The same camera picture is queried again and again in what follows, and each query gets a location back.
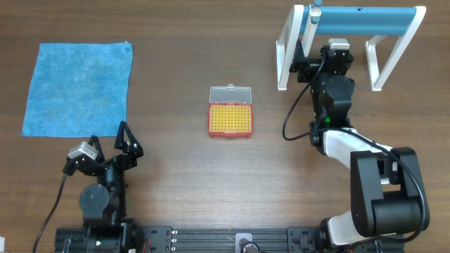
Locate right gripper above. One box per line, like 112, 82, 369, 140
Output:
289, 37, 354, 84

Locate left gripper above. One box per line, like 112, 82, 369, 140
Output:
72, 120, 144, 176

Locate blue cloth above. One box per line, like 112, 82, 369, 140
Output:
20, 41, 135, 139

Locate white and blue stand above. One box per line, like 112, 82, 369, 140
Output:
275, 4, 428, 93

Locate red and yellow tip box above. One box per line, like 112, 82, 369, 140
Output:
207, 83, 255, 139

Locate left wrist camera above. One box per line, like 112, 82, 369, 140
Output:
67, 141, 100, 162

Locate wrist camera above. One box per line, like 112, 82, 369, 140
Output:
67, 141, 100, 162
327, 37, 351, 51

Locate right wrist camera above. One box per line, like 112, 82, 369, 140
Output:
327, 37, 351, 51

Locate mounting rail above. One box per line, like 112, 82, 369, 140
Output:
54, 226, 406, 253

